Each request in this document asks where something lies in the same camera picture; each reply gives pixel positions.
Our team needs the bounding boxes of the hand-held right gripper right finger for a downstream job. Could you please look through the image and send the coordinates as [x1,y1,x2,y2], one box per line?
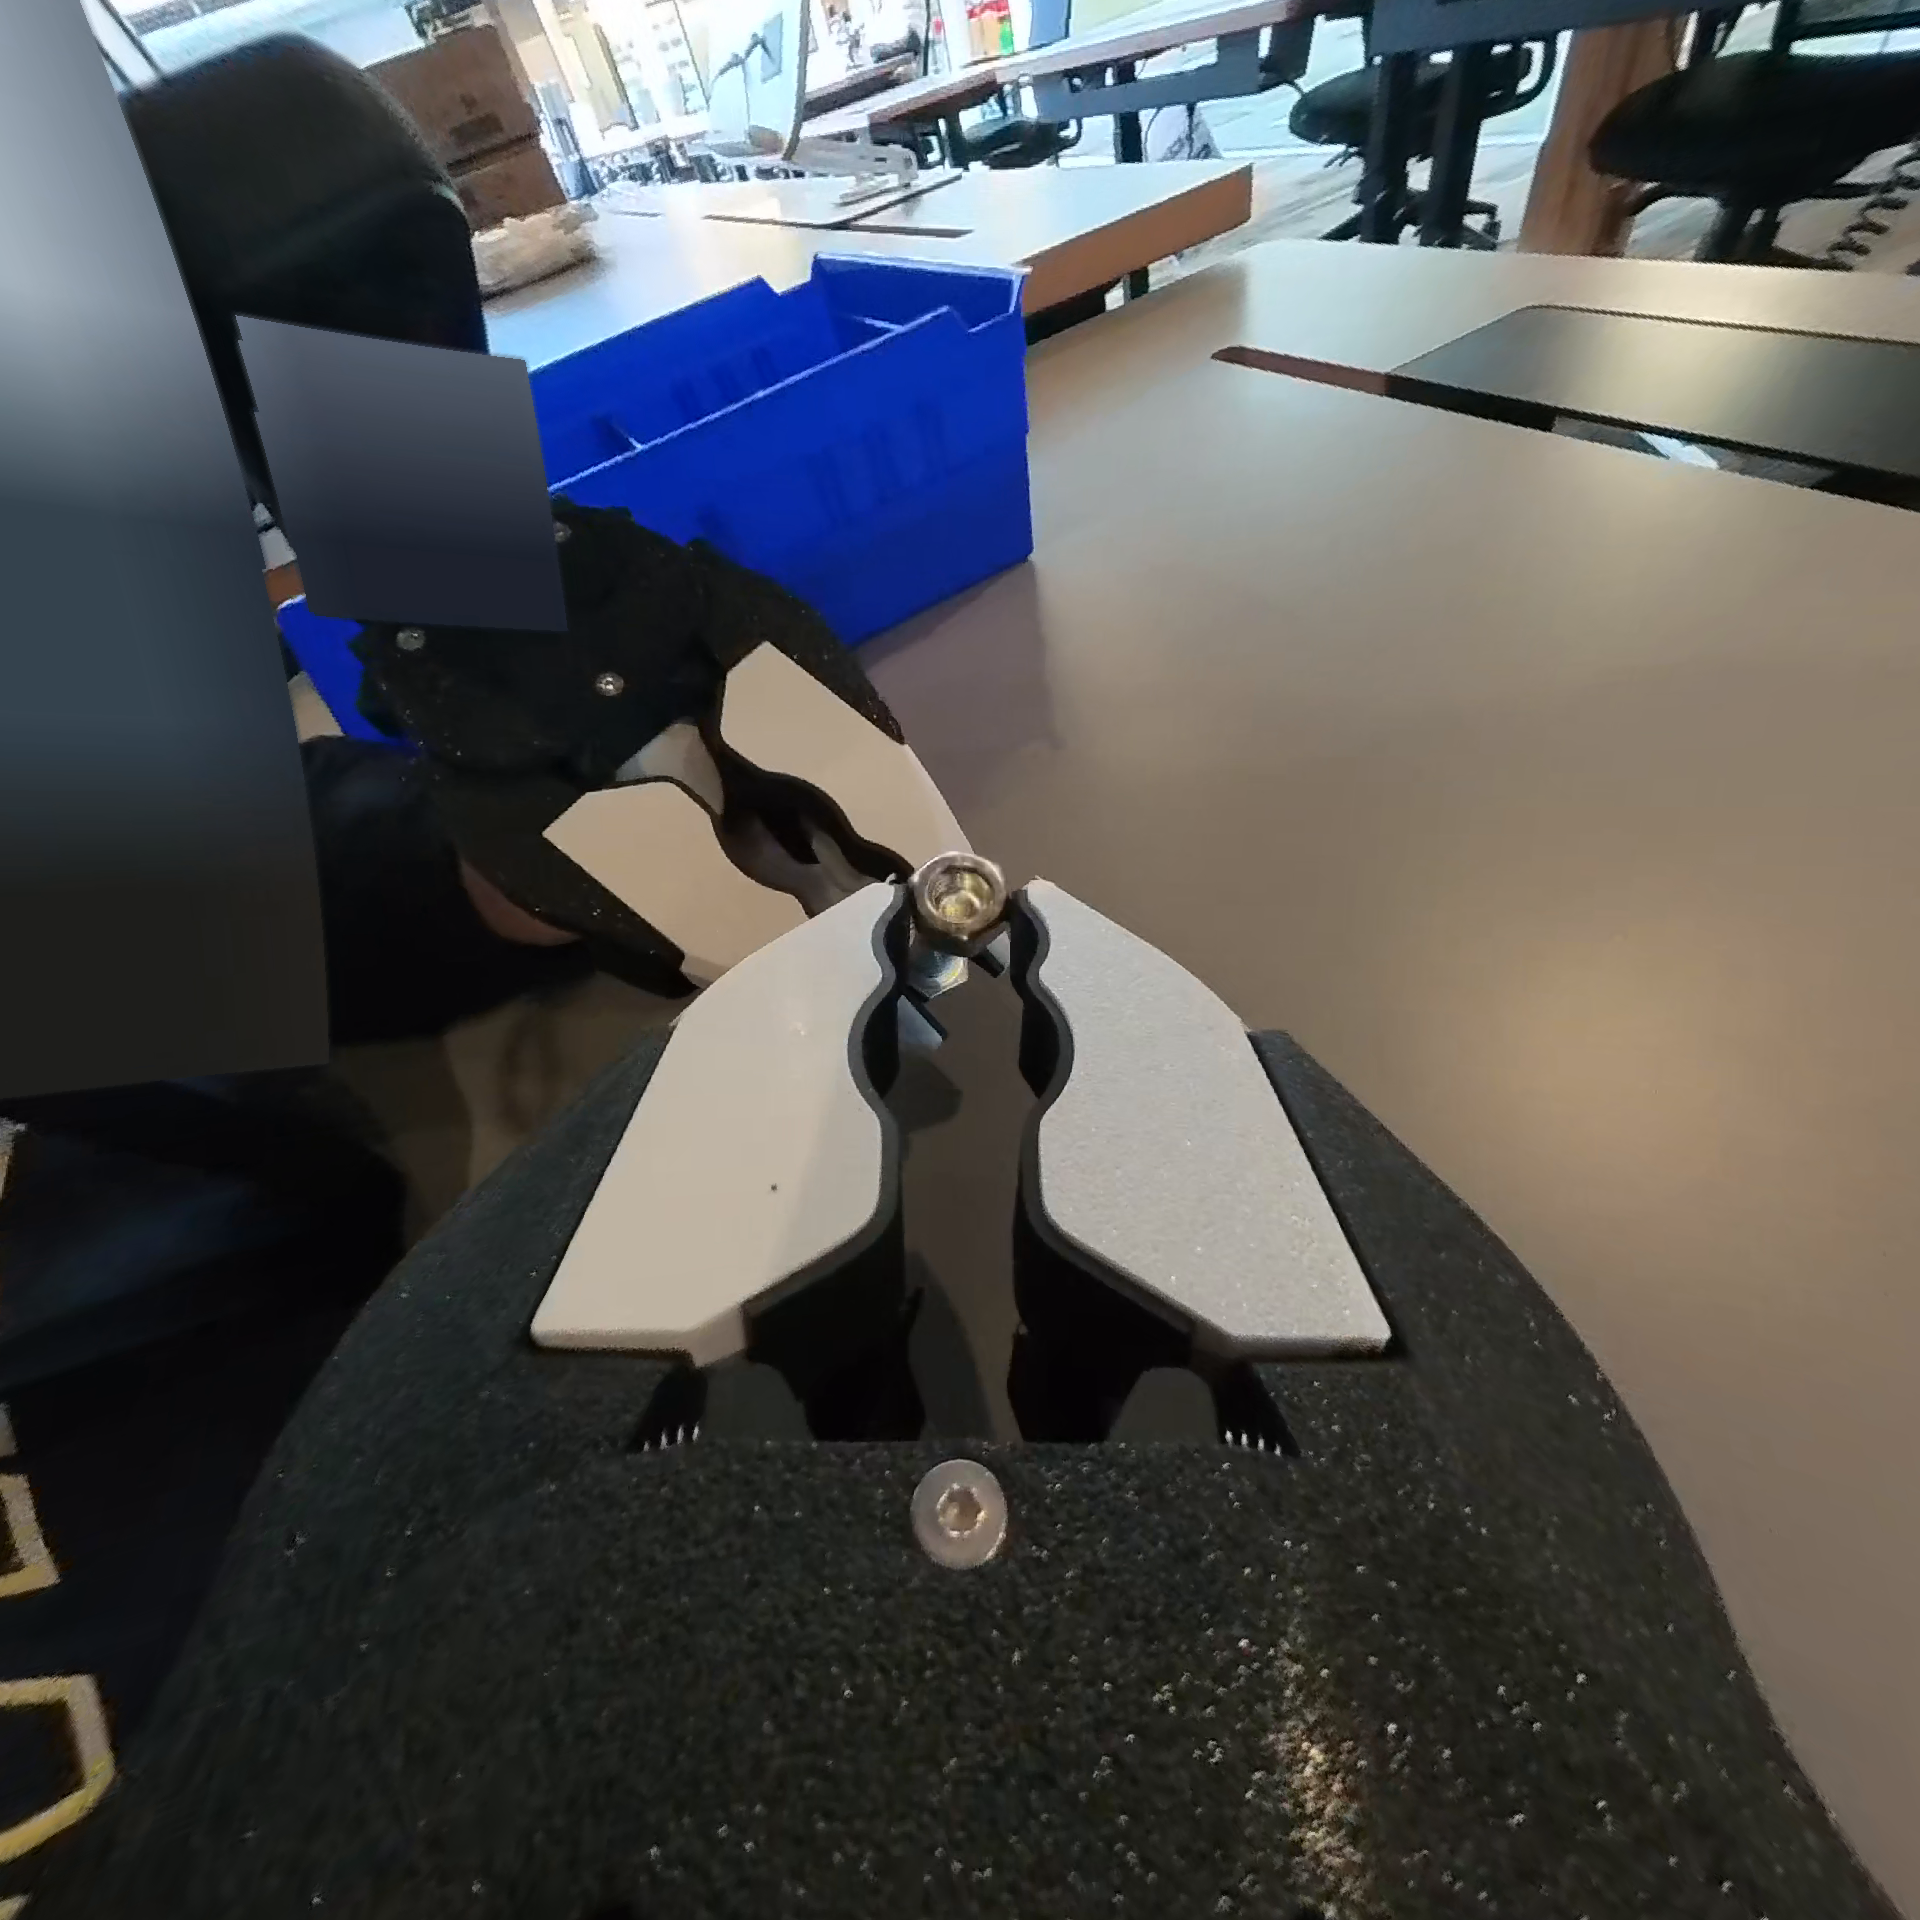
[1003,877,1393,1364]

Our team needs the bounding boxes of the black coiled cable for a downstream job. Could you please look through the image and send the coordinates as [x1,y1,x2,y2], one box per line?
[1817,142,1920,275]

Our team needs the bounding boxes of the wood-edged grey desk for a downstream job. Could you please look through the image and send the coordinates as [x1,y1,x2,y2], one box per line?
[486,157,1258,369]

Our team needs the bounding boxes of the black chair back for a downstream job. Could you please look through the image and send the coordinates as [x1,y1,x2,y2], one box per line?
[121,38,492,362]

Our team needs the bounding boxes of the person's left hand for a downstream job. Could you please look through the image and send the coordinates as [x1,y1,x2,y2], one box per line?
[455,865,601,951]

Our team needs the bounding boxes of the dark clothing with yellow print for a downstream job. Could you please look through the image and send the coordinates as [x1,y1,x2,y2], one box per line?
[0,742,496,1920]

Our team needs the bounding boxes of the black office chair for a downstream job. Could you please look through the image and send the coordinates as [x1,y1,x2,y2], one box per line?
[1586,30,1920,275]
[1287,38,1555,250]

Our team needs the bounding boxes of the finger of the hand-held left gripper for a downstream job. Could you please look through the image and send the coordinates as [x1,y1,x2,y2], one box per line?
[541,752,900,993]
[713,636,976,902]

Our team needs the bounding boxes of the black desk cable flap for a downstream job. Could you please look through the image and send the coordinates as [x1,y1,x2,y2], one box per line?
[1381,303,1920,471]

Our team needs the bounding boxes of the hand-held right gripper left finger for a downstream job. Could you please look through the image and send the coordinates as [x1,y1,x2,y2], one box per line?
[533,883,918,1359]

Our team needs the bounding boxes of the blue plastic divided bin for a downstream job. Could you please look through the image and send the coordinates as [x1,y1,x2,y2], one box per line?
[276,257,1037,746]

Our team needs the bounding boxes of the wooden post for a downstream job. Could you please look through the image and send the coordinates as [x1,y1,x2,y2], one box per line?
[1521,0,1658,257]

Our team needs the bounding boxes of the brown cardboard boxes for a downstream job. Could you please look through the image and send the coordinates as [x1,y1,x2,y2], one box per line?
[367,28,570,231]

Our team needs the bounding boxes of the silver socket head bolt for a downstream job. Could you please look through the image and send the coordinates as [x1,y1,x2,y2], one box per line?
[906,851,1009,993]

